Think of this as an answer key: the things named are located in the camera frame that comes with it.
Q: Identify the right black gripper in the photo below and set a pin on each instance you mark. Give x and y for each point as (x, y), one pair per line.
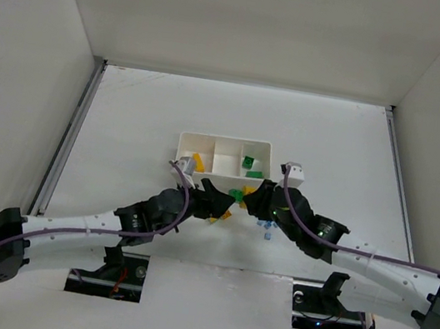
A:
(266, 202)

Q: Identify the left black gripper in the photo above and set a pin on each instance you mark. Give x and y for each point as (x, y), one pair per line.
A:
(201, 199)

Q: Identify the yellow curved lego brick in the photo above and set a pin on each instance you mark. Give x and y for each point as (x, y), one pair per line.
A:
(246, 190)

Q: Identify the green small lego brick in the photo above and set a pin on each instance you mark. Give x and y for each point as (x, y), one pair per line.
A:
(236, 194)

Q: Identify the green lego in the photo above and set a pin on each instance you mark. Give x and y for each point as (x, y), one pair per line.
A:
(254, 174)

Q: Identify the yellow long lego brick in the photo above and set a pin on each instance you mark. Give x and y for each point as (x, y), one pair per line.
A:
(200, 165)

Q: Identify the green square lego brick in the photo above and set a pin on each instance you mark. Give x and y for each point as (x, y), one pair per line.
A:
(248, 162)

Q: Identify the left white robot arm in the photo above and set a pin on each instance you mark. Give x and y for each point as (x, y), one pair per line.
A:
(29, 242)

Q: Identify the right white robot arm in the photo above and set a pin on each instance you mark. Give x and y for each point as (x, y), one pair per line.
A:
(363, 283)

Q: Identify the yellow lego cluster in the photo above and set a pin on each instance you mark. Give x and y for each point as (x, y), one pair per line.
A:
(224, 216)

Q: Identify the white divided sorting tray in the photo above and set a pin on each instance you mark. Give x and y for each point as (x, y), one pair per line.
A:
(223, 158)

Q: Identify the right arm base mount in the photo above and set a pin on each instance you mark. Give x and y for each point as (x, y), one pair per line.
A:
(315, 305)

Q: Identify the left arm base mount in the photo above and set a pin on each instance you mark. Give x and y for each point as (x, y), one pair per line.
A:
(120, 281)

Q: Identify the right aluminium frame rail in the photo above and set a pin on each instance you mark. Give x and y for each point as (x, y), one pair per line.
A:
(385, 231)

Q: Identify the aluminium frame rail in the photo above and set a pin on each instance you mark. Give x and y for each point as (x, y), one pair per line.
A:
(385, 231)
(49, 182)

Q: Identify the left aluminium frame rail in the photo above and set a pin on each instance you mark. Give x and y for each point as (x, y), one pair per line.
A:
(49, 182)

